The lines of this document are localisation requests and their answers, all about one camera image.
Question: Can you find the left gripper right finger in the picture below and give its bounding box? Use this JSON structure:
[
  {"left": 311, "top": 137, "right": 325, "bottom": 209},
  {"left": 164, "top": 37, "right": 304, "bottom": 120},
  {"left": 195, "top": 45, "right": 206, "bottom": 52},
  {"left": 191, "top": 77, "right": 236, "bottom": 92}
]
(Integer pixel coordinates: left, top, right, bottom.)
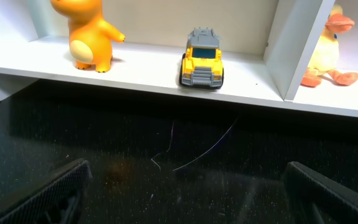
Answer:
[{"left": 282, "top": 161, "right": 358, "bottom": 224}]

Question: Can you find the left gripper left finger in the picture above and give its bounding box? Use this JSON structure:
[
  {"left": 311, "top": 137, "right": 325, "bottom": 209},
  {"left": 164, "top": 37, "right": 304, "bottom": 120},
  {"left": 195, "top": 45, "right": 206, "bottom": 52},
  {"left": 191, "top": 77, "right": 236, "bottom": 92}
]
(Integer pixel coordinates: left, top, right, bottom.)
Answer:
[{"left": 0, "top": 158, "right": 93, "bottom": 224}]

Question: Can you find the orange toy dinosaur figure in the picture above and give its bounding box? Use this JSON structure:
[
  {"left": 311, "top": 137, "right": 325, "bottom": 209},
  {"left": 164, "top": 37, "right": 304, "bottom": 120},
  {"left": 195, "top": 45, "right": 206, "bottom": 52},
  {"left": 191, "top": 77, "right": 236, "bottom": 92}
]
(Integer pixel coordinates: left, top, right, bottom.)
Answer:
[{"left": 50, "top": 0, "right": 126, "bottom": 73}]

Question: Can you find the grey and yellow toy truck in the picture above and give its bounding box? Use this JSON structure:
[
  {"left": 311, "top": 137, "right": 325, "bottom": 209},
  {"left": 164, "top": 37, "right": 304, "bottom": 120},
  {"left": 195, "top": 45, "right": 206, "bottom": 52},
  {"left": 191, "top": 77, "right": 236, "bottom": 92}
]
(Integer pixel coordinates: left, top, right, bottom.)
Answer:
[{"left": 178, "top": 27, "right": 225, "bottom": 90}]

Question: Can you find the yellow plush duck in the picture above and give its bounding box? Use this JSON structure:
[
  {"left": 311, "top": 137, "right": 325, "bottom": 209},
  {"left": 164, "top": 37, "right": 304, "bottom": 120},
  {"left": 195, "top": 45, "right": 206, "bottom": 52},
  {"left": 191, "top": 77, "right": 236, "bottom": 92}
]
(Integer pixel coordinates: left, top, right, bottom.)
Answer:
[{"left": 300, "top": 3, "right": 358, "bottom": 88}]

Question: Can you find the white shelf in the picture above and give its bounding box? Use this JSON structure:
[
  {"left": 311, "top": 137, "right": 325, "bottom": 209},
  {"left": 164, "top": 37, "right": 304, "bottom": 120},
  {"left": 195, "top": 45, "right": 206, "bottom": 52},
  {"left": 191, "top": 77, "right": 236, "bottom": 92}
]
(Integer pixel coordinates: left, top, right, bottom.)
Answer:
[{"left": 0, "top": 0, "right": 358, "bottom": 121}]

